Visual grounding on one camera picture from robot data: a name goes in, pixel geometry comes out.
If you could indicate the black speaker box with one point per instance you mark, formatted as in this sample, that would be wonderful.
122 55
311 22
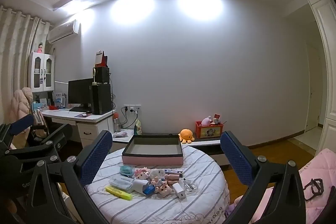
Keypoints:
102 75

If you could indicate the white glass door cabinet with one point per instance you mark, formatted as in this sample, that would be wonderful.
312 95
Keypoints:
41 72

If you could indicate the pink pig figurine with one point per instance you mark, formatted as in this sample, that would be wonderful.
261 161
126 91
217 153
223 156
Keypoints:
164 189

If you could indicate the wall power outlet strip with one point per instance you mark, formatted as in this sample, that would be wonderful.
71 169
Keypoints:
132 108

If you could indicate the pink quilt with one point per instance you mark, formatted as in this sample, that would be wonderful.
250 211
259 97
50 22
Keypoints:
321 167

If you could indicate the snack bag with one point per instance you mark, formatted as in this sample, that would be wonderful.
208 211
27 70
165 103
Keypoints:
138 127

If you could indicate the pink block donut figure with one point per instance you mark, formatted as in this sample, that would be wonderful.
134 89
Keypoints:
156 181

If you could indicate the red toy box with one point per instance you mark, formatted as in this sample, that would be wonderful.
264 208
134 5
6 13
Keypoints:
205 132

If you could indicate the yellow highlighter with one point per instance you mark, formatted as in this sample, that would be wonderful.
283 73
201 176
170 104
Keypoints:
119 193

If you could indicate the pink plush toy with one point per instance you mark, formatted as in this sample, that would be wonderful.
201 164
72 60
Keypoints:
206 121

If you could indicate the red cap bottle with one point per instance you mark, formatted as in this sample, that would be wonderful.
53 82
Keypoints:
116 121

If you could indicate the pink doll on cabinet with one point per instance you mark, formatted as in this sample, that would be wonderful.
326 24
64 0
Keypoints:
40 48

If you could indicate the black computer monitor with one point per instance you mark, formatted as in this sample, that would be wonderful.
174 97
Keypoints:
79 92

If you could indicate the dark blue slim box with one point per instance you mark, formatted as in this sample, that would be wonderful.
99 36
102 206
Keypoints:
171 171

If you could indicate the black glasses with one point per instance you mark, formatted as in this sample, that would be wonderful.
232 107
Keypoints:
313 189

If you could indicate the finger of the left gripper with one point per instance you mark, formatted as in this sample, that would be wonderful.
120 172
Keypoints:
8 131
47 138

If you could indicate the clear plastic bag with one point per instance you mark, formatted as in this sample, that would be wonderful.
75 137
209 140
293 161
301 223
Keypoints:
188 185

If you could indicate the white figure silver ball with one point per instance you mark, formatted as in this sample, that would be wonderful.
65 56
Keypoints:
159 173

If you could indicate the white desk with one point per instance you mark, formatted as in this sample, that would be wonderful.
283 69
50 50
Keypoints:
86 128

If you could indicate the teal brush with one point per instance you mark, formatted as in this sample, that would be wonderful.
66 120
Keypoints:
127 171

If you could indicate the black computer tower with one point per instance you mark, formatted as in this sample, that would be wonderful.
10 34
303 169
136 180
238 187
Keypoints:
101 101

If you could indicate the rose gold cylinder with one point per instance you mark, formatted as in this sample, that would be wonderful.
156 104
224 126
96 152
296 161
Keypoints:
172 178

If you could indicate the orange octopus plush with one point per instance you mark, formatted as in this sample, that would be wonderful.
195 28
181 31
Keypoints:
186 136

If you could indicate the white air conditioner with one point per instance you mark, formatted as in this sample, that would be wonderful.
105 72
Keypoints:
64 30

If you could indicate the beige curtain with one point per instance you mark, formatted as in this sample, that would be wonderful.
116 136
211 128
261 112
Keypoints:
20 35

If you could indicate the red desk calendar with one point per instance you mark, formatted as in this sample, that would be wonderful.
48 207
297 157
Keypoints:
101 59

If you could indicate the white plastic device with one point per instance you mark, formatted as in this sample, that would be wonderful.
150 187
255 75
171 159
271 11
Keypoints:
139 185

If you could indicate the pink jacket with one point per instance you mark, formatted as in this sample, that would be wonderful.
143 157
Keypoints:
20 105

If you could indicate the white low side table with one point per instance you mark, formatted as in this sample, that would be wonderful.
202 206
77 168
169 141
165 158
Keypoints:
121 139

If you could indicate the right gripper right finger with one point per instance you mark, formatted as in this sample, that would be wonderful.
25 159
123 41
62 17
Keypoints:
286 203

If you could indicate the pink black storage box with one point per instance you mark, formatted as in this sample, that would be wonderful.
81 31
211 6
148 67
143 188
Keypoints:
151 150

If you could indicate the white charger adapter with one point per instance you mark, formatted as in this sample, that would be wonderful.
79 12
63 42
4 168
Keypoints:
179 191

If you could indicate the white striped quilt cover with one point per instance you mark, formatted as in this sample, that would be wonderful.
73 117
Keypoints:
205 200

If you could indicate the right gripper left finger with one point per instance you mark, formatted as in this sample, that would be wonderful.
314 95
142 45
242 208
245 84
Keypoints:
45 202

